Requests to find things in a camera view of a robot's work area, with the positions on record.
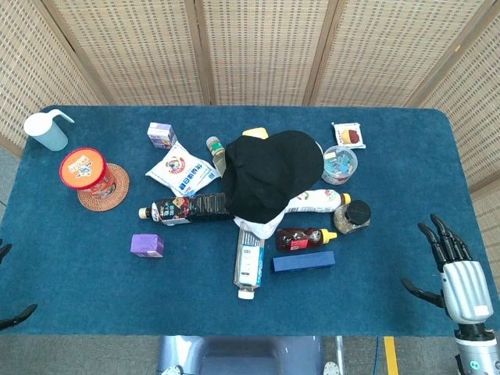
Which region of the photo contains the purple white milk carton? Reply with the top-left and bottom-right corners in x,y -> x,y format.
147,122 -> 179,151

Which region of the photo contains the glass jar black lid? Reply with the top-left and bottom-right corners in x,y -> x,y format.
333,199 -> 372,235

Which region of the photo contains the yellow lidded box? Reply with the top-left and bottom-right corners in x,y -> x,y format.
241,127 -> 270,140

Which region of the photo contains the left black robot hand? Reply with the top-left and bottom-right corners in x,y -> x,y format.
0,244 -> 38,331

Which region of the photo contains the white drink bottle yellow cap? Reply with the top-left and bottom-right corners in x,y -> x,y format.
283,188 -> 352,215

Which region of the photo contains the brown sauce bottle yellow cap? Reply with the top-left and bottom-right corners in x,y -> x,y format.
276,227 -> 338,252

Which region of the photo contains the long blue box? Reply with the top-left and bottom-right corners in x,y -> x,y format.
270,250 -> 337,274

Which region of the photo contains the dark tea bottle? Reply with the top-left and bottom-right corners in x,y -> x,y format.
137,192 -> 232,227

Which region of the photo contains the white sugar bag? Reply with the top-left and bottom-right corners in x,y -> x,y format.
145,141 -> 222,198

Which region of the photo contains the white pole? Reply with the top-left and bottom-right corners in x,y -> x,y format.
334,335 -> 346,375

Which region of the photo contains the purple box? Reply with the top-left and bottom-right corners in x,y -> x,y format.
130,234 -> 166,259

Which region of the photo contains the red instant noodle cup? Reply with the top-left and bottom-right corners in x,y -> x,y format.
59,147 -> 117,196

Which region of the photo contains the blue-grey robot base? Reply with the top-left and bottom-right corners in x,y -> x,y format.
157,334 -> 325,375

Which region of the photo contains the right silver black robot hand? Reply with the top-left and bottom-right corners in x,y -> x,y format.
401,212 -> 495,325

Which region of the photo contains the clear bottle green label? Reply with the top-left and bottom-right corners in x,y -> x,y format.
205,136 -> 228,179

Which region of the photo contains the woven folding screen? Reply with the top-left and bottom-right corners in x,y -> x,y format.
0,0 -> 500,192

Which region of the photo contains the clear water bottle blue label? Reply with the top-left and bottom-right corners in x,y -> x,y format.
233,220 -> 266,301

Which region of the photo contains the black baseball cap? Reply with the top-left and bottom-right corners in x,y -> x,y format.
221,130 -> 325,224

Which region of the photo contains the woven rattan coaster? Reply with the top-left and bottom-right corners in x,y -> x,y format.
77,162 -> 130,213

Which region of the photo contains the white red snack packet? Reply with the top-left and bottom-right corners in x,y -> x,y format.
330,121 -> 367,150

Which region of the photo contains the white mannequin head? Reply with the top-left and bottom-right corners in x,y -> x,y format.
233,205 -> 292,241

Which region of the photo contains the blue tablecloth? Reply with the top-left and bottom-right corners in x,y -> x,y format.
0,104 -> 500,338

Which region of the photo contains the white plastic measuring cup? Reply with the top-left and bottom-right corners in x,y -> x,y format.
23,109 -> 75,152

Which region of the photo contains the yellow floor tape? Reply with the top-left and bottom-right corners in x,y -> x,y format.
384,336 -> 399,375

